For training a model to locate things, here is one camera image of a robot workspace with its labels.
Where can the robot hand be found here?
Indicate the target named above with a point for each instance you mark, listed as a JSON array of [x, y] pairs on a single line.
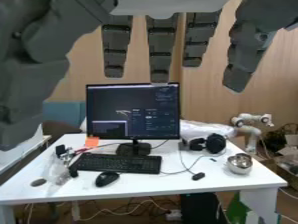
[[26, 66]]

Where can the teal padded seat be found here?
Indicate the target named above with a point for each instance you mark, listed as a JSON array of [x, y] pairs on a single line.
[[64, 113]]

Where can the small black box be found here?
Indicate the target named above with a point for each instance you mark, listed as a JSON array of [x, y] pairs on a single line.
[[60, 150]]

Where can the white desk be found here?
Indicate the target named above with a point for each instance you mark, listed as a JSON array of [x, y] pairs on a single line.
[[26, 155], [154, 185]]

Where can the orange sticky note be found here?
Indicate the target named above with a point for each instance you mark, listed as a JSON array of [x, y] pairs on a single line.
[[91, 141]]

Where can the black computer monitor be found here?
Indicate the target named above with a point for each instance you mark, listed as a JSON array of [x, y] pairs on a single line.
[[133, 110]]

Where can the clear plastic bag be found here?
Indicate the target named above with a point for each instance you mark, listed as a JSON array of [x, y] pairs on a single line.
[[54, 170]]

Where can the dark oval pad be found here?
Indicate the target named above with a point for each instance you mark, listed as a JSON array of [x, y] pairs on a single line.
[[37, 182]]

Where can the black keyboard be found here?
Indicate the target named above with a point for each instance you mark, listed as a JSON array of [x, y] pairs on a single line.
[[117, 163]]

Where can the black computer mouse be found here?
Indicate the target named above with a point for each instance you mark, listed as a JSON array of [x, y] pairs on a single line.
[[106, 179]]

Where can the black headphones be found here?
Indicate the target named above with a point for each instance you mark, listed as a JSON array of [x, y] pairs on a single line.
[[213, 143]]

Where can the small black dongle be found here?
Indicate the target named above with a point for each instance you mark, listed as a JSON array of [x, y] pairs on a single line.
[[198, 176]]

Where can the small white jointed device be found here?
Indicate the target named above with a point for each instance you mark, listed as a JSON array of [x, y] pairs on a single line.
[[250, 125]]

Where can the metal bowl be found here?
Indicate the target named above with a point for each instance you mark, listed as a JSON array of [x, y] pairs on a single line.
[[239, 164]]

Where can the black computer tower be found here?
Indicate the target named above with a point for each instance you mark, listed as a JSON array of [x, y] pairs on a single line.
[[199, 210]]

